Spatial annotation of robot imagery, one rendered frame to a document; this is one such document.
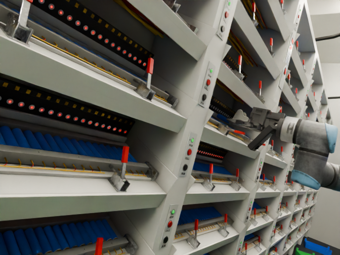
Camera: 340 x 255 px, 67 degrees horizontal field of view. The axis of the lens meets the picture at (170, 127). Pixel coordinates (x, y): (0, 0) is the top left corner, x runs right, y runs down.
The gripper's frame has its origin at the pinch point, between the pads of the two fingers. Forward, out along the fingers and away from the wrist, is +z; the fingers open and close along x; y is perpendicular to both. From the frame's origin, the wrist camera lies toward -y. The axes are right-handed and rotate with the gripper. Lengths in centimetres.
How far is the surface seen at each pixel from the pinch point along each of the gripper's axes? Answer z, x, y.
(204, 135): -5.0, 28.0, -9.2
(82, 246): 1, 57, -42
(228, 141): -5.8, 10.4, -8.2
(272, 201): -6, -99, -36
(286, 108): 3, -99, 32
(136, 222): 0, 41, -38
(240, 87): -4.9, 11.9, 11.4
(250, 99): -5.0, -1.3, 10.6
